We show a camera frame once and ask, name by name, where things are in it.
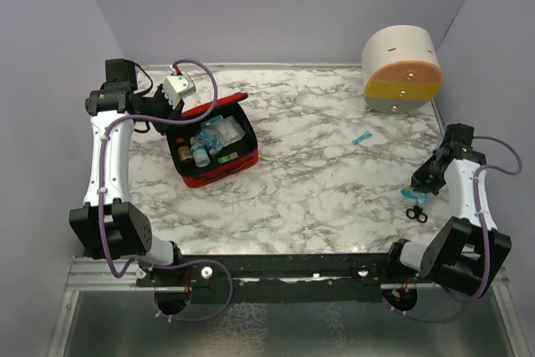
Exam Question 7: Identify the blue yellow plaster pack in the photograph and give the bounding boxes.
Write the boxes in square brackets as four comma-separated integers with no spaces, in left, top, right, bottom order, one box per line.
[400,186,432,207]

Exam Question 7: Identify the black handled scissors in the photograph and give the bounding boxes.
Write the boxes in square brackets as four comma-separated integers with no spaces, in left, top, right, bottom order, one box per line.
[405,204,428,223]

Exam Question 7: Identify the brown bottle orange cap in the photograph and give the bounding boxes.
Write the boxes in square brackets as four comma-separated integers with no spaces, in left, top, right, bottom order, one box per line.
[176,138,195,169]

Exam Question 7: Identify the teal swab pieces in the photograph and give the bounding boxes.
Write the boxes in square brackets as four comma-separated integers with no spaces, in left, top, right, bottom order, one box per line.
[352,131,372,145]

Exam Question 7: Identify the blue packets clear bag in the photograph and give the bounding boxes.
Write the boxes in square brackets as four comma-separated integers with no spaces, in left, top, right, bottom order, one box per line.
[196,121,223,156]

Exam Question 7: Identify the clear bottle green label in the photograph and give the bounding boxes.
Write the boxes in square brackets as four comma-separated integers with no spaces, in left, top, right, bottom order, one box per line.
[191,144,211,168]

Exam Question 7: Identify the white gauze clear bag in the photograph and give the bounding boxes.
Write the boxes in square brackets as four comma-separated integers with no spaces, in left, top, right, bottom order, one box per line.
[214,116,245,147]

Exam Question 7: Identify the red black medicine case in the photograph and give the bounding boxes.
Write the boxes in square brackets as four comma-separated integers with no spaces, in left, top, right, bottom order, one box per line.
[166,92,258,188]

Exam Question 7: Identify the small green box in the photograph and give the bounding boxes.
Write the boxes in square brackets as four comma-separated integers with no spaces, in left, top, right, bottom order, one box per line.
[217,152,238,165]

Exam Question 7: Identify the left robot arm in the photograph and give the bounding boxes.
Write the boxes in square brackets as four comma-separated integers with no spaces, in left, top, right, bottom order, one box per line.
[69,59,185,286]

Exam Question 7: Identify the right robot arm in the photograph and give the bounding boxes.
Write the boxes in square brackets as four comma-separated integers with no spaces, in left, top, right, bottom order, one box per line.
[384,123,512,300]

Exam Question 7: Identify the round pastel drawer cabinet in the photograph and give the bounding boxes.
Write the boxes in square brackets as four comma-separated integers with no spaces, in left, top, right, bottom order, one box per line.
[361,25,443,115]

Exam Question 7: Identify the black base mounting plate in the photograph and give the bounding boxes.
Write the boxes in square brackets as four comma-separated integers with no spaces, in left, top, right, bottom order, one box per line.
[136,252,415,304]

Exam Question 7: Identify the aluminium frame rail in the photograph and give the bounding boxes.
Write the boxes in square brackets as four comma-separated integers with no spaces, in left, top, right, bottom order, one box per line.
[64,254,512,291]

